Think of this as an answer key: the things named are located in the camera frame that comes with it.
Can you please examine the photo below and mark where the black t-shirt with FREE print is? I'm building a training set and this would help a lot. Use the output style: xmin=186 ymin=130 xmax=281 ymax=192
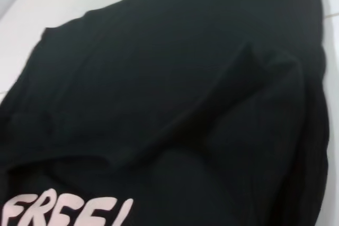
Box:
xmin=0 ymin=0 xmax=339 ymax=226

